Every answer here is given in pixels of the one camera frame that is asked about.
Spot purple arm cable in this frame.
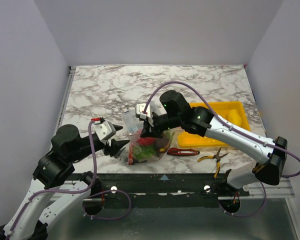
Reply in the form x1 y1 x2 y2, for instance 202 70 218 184
143 81 300 218
9 121 132 233

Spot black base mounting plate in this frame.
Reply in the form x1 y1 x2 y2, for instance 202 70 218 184
83 173 250 209

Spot clear plastic screw box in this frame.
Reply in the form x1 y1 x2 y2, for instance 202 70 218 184
121 100 161 138

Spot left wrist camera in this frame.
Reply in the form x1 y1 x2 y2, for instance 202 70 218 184
91 117 116 145

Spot aluminium rail frame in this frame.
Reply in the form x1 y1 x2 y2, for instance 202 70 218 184
48 65 297 240

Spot yellow handled pliers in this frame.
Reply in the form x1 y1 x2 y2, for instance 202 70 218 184
197 147 228 179

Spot dark red onion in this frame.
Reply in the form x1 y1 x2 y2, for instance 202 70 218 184
154 137 170 154

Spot yellow lemon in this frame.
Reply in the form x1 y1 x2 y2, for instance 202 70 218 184
227 109 242 127

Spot yellow plastic tray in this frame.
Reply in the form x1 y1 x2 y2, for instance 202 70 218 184
177 101 251 149

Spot red utility knife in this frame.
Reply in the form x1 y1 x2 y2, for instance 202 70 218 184
167 147 200 156

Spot clear zip top bag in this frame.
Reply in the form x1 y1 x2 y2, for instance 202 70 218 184
120 128 183 166

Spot red chili pepper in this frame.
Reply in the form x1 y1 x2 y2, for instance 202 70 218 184
127 147 134 166

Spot red tomato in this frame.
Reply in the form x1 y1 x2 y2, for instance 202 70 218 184
136 137 156 147

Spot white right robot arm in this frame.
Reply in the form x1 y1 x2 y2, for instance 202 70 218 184
135 90 288 196

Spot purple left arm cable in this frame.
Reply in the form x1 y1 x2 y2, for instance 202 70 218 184
9 121 132 233

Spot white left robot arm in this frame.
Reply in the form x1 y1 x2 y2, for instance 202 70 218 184
0 117 129 240

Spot green celery stalk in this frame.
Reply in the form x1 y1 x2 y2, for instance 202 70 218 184
133 146 157 160

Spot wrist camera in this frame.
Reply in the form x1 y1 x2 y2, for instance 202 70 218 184
91 117 116 145
135 101 158 122

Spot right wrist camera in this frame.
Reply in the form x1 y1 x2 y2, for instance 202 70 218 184
135 101 158 122

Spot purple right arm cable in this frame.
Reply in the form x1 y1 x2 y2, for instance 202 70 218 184
143 81 300 218

